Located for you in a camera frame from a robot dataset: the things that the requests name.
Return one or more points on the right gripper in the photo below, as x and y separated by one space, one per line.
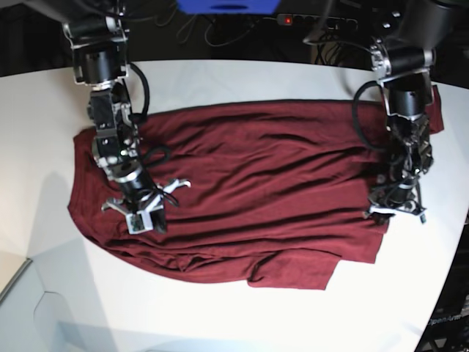
151 200

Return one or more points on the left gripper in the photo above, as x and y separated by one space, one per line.
390 199

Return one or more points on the dark red t-shirt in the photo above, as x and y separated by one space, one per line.
278 191

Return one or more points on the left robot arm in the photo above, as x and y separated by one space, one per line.
401 38

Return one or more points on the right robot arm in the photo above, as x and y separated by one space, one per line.
118 105

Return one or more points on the black power strip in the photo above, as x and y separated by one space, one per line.
310 21

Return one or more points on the blue box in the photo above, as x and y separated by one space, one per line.
256 7

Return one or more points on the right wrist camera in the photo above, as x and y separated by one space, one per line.
139 222

